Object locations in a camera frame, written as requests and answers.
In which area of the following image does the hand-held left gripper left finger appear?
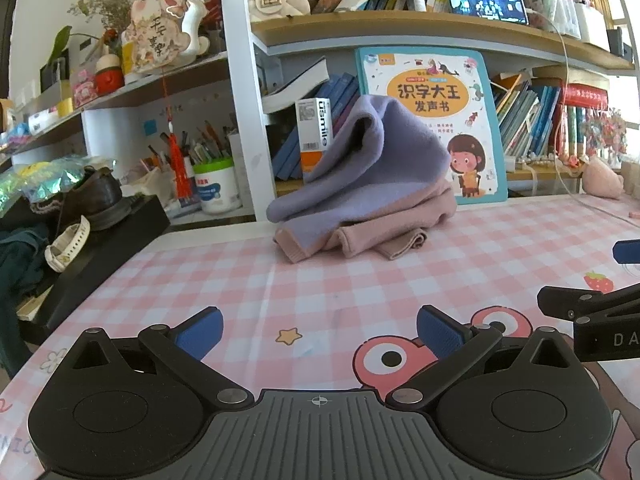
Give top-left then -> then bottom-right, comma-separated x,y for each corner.
66,306 -> 256,411

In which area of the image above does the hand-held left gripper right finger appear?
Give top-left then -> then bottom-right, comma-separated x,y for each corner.
384,304 -> 576,411

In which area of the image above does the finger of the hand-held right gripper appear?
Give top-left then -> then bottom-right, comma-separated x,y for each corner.
537,284 -> 640,322
612,240 -> 640,265

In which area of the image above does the purple and pink sweater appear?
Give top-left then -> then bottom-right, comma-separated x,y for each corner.
266,94 -> 459,264

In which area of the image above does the pink plush toy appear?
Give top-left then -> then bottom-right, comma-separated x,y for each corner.
582,157 -> 624,199

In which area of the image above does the black box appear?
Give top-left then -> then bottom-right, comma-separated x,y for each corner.
29,194 -> 171,347

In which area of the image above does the colourful paper flower bunch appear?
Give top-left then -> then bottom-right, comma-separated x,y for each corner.
581,109 -> 629,162

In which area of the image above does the white plastic tub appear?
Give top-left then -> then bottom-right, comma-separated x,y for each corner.
192,157 -> 244,214

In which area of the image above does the white wristwatch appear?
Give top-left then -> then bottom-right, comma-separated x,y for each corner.
44,215 -> 92,274

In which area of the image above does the brown leather shoe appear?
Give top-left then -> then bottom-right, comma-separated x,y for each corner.
54,165 -> 144,232

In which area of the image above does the row of thin colourful books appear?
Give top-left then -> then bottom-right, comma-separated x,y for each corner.
489,72 -> 567,159

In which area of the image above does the bundle of pens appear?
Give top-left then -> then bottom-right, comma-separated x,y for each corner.
140,120 -> 237,172

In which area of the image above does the dark green cloth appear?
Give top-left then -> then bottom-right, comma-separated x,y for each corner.
0,226 -> 57,377

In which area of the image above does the iridescent plastic bag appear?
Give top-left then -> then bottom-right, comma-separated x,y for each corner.
0,156 -> 119,207

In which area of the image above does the white wooden bookshelf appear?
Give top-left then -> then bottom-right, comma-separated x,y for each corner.
0,0 -> 640,225

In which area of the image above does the white and orange carton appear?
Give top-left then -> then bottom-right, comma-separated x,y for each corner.
295,97 -> 334,184

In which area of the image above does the children's picture book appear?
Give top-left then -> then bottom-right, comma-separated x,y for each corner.
354,47 -> 509,206

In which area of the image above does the row of blue books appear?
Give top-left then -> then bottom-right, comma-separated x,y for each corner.
272,72 -> 362,182

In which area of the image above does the thick open book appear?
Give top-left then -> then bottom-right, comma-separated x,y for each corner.
260,57 -> 331,114

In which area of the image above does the red round doll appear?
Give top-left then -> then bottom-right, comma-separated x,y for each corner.
94,52 -> 125,96

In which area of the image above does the phone with lit screen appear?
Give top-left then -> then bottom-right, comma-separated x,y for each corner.
447,0 -> 530,26

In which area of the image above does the fabric charm with red tassel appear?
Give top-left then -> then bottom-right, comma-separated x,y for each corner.
121,0 -> 196,202

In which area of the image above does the white ceramic figurine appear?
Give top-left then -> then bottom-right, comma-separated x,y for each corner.
179,0 -> 212,57

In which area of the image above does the pearl bead string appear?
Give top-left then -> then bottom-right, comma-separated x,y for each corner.
516,157 -> 585,172

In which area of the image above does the white cable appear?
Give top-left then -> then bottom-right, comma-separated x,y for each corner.
542,9 -> 640,223

